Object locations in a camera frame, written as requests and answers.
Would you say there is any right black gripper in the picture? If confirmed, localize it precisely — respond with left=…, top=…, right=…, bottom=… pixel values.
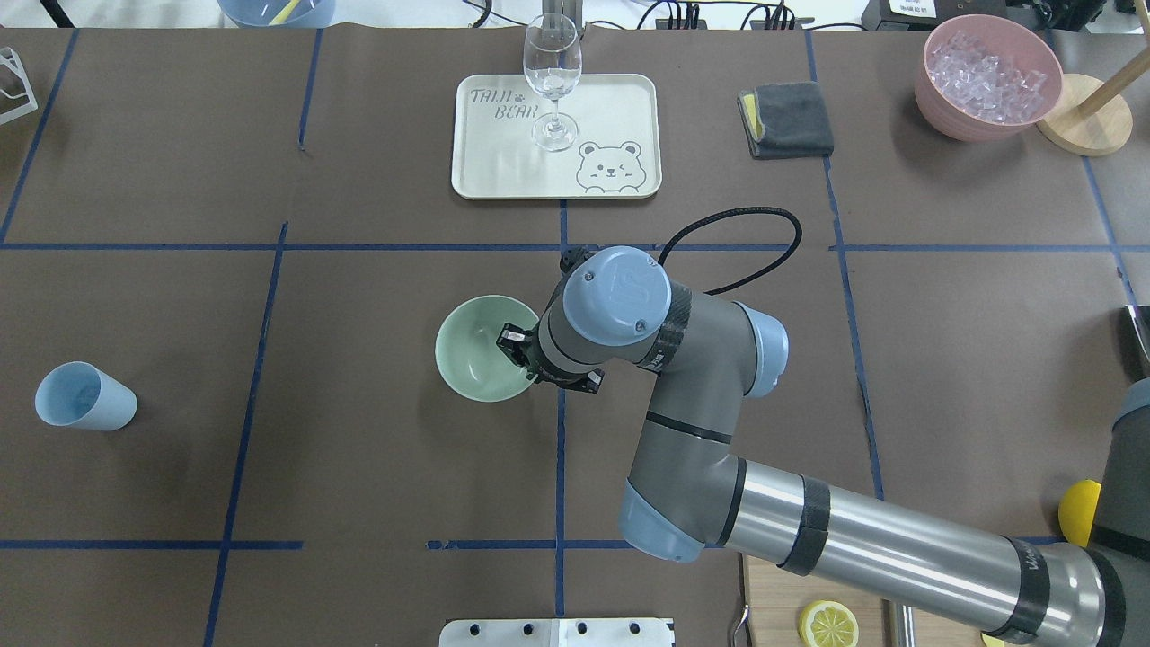
left=497, top=323, right=604, bottom=394

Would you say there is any green ceramic bowl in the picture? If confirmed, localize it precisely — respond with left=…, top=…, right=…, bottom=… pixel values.
left=435, top=295, right=539, bottom=403

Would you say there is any light blue plastic cup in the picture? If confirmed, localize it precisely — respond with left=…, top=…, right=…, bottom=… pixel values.
left=35, top=361, right=138, bottom=431

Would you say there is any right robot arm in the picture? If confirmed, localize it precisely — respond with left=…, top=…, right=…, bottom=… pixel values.
left=496, top=246, right=1149, bottom=646

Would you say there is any blue bowl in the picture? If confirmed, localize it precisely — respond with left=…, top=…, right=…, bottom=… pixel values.
left=217, top=1, right=337, bottom=29

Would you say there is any pink bowl with ice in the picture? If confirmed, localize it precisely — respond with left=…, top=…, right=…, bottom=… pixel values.
left=915, top=13, right=1064, bottom=143

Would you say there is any cream bear tray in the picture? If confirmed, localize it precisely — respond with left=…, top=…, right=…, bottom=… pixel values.
left=450, top=74, right=664, bottom=200

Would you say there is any clear wine glass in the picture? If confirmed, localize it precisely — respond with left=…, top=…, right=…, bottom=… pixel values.
left=523, top=13, right=583, bottom=152

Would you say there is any grey folded cloth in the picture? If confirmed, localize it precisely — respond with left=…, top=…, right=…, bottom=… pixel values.
left=737, top=80, right=835, bottom=160

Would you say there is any wooden cutting board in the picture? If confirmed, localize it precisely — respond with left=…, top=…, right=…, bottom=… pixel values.
left=743, top=556, right=983, bottom=646

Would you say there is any yellow plastic fork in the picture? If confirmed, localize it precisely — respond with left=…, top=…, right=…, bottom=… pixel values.
left=268, top=0, right=301, bottom=26

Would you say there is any half lemon slice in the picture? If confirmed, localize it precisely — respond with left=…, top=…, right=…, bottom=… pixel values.
left=797, top=599, right=860, bottom=647

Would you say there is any yellow lemon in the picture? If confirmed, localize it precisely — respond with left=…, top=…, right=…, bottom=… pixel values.
left=1057, top=479, right=1101, bottom=547

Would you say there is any wooden stand with pole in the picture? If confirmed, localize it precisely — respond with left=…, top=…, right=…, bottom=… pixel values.
left=1038, top=1, right=1147, bottom=157

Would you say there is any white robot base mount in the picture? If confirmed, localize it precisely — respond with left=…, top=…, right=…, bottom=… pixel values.
left=438, top=617, right=677, bottom=646

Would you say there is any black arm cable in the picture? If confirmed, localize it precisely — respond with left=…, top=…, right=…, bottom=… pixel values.
left=658, top=207, right=804, bottom=296

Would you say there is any white wire cup rack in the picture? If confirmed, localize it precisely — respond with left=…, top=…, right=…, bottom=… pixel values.
left=1, top=48, right=40, bottom=124

